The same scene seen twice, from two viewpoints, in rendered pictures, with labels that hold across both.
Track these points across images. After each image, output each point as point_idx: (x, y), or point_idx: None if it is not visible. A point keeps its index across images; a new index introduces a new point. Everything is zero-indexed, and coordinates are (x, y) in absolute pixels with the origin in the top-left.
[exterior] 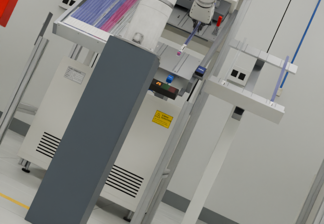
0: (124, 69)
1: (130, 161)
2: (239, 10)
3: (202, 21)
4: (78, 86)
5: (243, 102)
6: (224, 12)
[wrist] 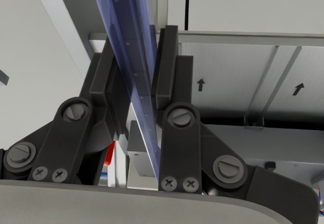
0: None
1: None
2: (123, 155)
3: (22, 198)
4: None
5: None
6: (132, 156)
